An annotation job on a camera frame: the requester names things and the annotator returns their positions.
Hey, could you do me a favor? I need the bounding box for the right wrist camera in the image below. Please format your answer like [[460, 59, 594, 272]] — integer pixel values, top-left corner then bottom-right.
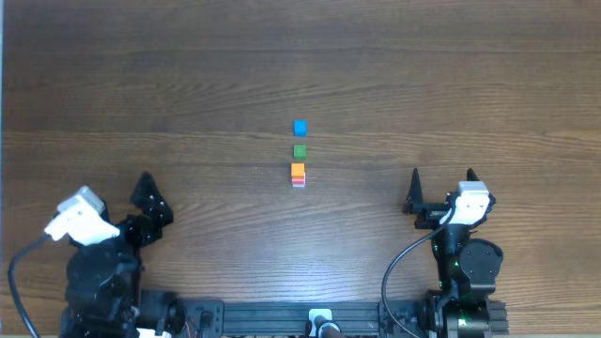
[[439, 180, 492, 226]]

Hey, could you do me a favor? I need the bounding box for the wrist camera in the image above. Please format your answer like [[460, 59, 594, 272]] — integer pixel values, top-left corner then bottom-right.
[[439, 180, 492, 226], [44, 186, 121, 247]]

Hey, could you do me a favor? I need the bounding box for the mounting rail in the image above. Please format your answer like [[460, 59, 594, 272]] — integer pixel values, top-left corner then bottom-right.
[[180, 300, 511, 338]]

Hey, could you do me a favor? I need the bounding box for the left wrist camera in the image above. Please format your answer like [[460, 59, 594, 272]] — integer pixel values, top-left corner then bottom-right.
[[44, 186, 121, 247]]

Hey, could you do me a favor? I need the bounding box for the black cable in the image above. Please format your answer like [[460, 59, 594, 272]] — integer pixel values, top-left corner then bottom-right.
[[380, 206, 456, 338], [7, 233, 54, 338]]

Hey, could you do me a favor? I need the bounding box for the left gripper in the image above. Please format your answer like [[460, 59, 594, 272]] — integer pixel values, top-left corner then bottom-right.
[[117, 171, 175, 250]]

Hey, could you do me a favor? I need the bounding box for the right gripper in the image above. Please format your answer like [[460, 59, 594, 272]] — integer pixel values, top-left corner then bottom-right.
[[402, 167, 481, 231]]

